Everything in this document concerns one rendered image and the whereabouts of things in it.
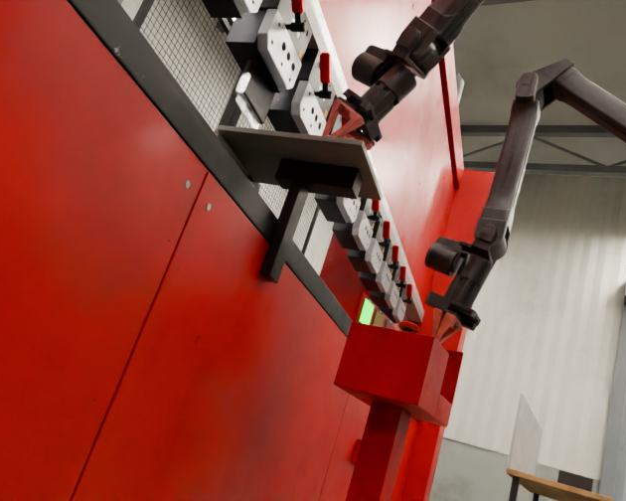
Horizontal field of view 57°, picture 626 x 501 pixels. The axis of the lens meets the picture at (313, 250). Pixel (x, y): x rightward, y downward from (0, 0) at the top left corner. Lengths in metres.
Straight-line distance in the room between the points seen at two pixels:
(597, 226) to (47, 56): 8.99
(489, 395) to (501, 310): 1.25
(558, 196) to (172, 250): 9.03
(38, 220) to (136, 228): 0.13
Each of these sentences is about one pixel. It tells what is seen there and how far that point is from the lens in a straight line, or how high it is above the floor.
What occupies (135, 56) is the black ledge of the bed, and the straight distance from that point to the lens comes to 0.65.
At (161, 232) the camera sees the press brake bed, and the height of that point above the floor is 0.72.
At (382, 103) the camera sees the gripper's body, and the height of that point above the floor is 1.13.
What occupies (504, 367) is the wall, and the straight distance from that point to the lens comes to 8.63.
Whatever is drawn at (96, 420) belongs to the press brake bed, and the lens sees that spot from 0.70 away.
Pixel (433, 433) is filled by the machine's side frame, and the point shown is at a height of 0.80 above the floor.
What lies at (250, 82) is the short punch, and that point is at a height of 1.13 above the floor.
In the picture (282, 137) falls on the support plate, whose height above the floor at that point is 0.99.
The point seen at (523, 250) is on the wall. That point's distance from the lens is 9.23.
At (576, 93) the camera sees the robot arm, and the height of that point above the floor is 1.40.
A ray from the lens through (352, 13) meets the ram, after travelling 1.51.
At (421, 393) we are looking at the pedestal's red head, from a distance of 1.00.
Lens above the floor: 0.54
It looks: 19 degrees up
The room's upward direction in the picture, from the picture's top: 18 degrees clockwise
